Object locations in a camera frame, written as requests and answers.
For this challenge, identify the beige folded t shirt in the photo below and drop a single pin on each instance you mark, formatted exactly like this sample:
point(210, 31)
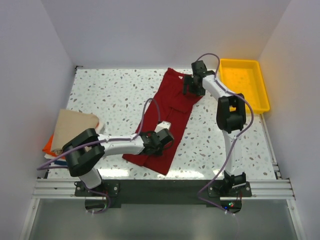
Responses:
point(69, 125)

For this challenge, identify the blue folded t shirt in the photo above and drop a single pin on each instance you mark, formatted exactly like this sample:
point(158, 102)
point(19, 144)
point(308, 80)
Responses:
point(60, 162)

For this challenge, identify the white folded t shirt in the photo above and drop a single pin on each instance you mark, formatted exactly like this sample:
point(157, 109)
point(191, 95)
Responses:
point(99, 128)

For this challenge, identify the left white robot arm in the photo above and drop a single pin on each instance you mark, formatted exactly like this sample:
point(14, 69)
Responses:
point(84, 151)

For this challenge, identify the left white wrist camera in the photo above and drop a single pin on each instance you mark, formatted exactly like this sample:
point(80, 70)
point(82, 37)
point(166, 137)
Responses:
point(162, 125)

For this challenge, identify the yellow plastic tray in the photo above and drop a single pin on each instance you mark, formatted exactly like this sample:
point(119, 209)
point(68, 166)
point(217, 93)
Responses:
point(245, 76)

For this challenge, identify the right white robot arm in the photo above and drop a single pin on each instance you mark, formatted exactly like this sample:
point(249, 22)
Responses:
point(230, 118)

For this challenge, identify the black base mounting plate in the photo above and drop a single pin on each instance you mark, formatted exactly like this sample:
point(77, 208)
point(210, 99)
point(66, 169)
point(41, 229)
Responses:
point(113, 193)

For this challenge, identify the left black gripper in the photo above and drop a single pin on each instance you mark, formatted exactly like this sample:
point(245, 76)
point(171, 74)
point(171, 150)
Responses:
point(159, 152)

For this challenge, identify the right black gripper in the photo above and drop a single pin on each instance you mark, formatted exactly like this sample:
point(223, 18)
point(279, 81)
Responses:
point(187, 79)

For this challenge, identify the aluminium frame rail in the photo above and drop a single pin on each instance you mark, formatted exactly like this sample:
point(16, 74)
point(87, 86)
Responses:
point(56, 187)

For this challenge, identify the dark red t shirt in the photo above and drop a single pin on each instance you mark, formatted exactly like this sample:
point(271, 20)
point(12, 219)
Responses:
point(175, 108)

